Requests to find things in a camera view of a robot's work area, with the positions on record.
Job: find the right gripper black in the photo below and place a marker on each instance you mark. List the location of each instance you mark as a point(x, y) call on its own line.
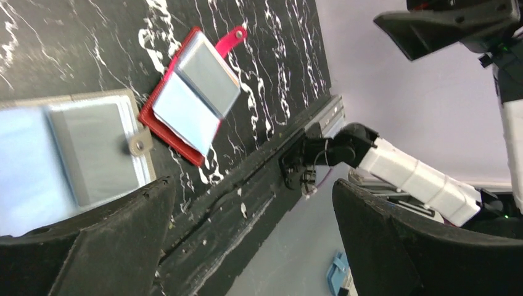
point(428, 26)

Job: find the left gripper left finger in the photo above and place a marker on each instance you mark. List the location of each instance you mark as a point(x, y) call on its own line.
point(113, 249)

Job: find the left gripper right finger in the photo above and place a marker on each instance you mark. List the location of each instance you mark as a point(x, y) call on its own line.
point(392, 251)

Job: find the grey card holder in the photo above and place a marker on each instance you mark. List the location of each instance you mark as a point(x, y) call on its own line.
point(65, 155)

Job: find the red leather card holder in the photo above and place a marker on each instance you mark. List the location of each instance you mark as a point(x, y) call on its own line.
point(176, 113)

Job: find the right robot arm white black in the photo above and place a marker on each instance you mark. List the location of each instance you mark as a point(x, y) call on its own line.
point(362, 148)

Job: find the aluminium rail frame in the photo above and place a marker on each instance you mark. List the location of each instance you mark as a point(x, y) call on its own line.
point(332, 116)

